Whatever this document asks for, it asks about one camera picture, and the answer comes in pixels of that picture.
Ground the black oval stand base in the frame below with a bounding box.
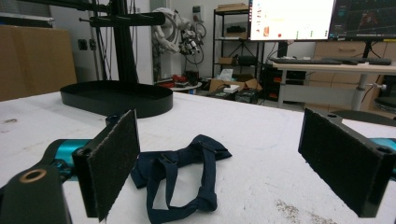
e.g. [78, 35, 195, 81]
[60, 79, 174, 119]

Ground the black metal shelf rack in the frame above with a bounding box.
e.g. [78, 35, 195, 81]
[212, 3, 265, 82]

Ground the dark computer monitor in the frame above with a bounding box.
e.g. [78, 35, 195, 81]
[328, 0, 396, 41]

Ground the navy blue bow tie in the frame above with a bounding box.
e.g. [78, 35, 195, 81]
[130, 133, 233, 224]

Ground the wooden cabinet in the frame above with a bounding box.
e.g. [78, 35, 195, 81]
[304, 40, 396, 117]

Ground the black keyboard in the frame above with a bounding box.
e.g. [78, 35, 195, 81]
[269, 57, 344, 65]

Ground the bright computer monitor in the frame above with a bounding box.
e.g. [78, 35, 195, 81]
[247, 0, 336, 42]

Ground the open cardboard box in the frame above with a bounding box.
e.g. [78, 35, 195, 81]
[207, 77, 263, 98]

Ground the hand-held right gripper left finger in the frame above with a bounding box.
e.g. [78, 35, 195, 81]
[72, 108, 141, 222]

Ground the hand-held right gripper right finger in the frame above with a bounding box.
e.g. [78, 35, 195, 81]
[298, 107, 396, 218]

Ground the white standing desk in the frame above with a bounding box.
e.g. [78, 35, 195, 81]
[272, 61, 396, 112]

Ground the black stand post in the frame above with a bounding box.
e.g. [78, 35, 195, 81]
[18, 0, 166, 85]

